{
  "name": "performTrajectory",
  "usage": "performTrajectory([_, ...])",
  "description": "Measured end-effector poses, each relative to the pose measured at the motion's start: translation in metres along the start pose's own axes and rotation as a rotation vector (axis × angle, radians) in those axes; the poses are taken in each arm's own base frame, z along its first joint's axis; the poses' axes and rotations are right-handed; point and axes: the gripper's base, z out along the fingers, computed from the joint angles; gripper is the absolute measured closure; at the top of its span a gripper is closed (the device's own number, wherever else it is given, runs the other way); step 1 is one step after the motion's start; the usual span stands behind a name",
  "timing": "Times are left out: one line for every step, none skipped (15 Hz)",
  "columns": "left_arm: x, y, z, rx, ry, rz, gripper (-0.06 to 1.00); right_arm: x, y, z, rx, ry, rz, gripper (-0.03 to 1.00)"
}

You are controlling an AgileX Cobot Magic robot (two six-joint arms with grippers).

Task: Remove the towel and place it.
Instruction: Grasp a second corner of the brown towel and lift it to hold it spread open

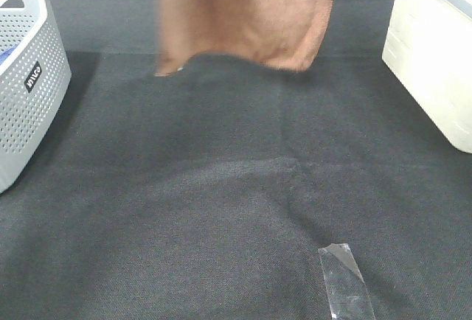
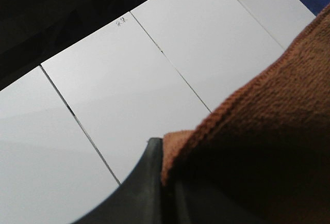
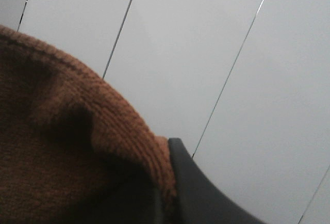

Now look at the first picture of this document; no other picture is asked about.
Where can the grey perforated laundry basket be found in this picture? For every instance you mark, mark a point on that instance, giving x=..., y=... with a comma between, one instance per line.
x=34, y=80

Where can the brown microfibre towel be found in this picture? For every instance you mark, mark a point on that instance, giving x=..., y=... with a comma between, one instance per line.
x=280, y=34

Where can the clear adhesive tape strip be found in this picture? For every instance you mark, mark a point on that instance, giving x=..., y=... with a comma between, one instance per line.
x=347, y=293

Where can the black fabric table cover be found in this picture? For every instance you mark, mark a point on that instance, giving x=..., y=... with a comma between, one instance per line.
x=207, y=194

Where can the blue cloth in basket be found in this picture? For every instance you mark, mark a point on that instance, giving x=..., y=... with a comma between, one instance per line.
x=6, y=53

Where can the white plastic storage box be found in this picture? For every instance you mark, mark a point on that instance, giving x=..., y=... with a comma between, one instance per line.
x=428, y=48

